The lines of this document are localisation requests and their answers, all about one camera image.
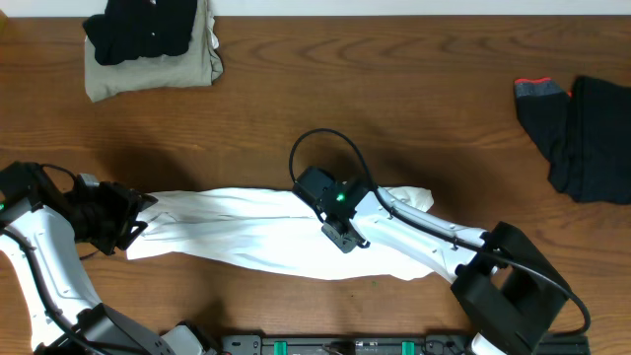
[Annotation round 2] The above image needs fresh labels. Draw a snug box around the white t-shirt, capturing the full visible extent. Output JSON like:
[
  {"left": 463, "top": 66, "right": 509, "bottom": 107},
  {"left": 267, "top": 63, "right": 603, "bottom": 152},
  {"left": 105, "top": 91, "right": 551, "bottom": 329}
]
[{"left": 126, "top": 187, "right": 431, "bottom": 281}]

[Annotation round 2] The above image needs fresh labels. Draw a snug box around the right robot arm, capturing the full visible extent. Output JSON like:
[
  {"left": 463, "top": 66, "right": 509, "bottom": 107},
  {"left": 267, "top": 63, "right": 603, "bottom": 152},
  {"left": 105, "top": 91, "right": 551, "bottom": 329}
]
[{"left": 294, "top": 175, "right": 575, "bottom": 354}]

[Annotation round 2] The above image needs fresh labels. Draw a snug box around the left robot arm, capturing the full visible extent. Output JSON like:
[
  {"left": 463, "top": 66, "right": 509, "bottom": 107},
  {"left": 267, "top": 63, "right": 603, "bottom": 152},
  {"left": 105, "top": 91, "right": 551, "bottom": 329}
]
[{"left": 1, "top": 162, "right": 221, "bottom": 355}]

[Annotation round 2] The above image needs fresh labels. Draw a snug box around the folded khaki garment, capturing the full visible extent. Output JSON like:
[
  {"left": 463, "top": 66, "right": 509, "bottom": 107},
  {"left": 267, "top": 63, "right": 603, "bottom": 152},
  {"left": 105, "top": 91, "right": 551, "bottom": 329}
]
[{"left": 85, "top": 0, "right": 224, "bottom": 103}]

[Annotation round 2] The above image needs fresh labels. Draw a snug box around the folded black garment on stack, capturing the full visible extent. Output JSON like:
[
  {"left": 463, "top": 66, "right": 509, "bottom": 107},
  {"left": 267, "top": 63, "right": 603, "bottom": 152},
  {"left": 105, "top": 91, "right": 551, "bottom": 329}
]
[{"left": 83, "top": 0, "right": 198, "bottom": 66}]

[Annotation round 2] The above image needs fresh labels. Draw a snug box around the black garment with red trim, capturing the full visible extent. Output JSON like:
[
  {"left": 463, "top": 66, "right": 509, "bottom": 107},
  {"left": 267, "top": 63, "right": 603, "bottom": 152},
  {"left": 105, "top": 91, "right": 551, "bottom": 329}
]
[{"left": 514, "top": 77, "right": 570, "bottom": 192}]

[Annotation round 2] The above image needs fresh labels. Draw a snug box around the black garment right edge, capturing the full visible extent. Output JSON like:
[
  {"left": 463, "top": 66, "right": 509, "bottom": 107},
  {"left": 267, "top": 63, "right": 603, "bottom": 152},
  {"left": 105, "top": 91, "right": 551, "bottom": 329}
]
[{"left": 563, "top": 76, "right": 630, "bottom": 204}]

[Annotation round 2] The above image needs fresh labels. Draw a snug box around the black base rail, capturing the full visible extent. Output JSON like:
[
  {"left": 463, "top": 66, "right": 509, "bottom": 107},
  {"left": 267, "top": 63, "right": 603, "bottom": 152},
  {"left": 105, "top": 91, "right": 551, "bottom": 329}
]
[{"left": 162, "top": 319, "right": 592, "bottom": 355}]

